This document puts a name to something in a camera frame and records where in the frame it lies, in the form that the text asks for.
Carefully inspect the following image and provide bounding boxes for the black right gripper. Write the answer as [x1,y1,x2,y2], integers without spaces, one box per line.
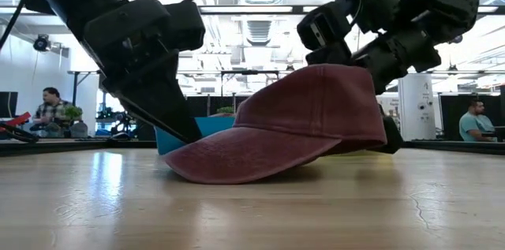
[350,28,443,155]

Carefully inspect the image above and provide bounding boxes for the clear water jug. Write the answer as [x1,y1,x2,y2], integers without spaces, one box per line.
[70,120,89,139]

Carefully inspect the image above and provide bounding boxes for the person in teal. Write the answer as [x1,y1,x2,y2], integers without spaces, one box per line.
[458,99,499,143]

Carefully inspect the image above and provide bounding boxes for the green potted plant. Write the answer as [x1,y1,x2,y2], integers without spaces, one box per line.
[64,105,84,123]

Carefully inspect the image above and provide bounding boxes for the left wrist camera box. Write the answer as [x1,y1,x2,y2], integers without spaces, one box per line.
[164,0,207,53]

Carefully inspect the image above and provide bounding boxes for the black partition panels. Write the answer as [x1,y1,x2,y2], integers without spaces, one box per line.
[185,95,252,118]

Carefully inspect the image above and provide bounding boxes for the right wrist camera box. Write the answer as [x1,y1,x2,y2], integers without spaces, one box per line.
[297,2,354,66]

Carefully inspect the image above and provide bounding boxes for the black computer monitor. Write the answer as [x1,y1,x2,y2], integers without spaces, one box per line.
[0,91,19,119]

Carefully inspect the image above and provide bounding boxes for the ceiling air vent duct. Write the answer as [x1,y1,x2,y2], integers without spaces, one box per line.
[235,0,290,48]

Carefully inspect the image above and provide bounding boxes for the black partition wall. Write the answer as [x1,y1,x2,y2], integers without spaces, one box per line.
[440,93,505,142]

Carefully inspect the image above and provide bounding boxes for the red and black tool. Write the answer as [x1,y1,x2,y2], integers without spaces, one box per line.
[0,111,40,144]

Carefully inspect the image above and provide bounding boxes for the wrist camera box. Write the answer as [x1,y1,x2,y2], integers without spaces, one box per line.
[164,0,207,53]
[297,2,354,66]

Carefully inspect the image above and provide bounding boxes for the red baseball cap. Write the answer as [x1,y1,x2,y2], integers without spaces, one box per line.
[162,63,389,185]

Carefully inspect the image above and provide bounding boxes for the blue plastic bin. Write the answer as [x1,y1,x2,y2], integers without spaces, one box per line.
[155,116,238,156]

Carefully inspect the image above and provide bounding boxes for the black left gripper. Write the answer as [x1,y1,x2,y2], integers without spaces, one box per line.
[84,0,204,144]

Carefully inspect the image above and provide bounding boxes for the person in plaid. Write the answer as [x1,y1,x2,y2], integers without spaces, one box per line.
[29,87,82,139]

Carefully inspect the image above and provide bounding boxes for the long ceiling light bar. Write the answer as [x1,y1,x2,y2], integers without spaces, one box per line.
[196,4,505,16]

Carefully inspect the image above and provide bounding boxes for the white round column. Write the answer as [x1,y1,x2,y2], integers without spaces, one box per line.
[397,73,436,142]

